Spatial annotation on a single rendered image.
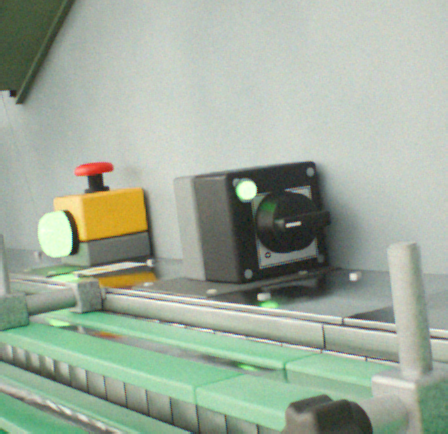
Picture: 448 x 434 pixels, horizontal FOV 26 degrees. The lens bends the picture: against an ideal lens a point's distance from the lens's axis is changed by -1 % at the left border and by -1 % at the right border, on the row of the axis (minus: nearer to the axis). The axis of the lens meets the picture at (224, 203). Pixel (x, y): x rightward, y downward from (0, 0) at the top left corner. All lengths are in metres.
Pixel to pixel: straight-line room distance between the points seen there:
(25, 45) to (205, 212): 0.49
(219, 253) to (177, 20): 0.27
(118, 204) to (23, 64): 0.29
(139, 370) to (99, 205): 0.42
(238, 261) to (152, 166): 0.29
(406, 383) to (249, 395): 0.13
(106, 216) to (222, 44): 0.22
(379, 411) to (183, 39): 0.58
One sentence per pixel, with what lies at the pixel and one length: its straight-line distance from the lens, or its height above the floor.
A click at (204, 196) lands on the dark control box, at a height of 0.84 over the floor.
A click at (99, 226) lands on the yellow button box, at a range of 0.94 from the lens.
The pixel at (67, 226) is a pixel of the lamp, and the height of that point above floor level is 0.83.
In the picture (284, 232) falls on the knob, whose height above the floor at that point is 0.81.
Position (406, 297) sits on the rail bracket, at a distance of 0.35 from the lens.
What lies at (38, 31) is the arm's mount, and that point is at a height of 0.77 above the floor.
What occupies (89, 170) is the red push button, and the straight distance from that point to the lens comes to 0.96.
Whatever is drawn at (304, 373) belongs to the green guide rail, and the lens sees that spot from 0.50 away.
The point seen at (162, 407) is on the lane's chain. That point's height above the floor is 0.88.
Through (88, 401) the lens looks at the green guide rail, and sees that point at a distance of 0.81.
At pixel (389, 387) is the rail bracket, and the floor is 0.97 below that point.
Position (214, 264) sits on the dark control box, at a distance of 0.71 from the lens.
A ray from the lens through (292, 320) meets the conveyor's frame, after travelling 0.56.
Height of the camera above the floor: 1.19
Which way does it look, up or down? 31 degrees down
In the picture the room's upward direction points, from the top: 99 degrees counter-clockwise
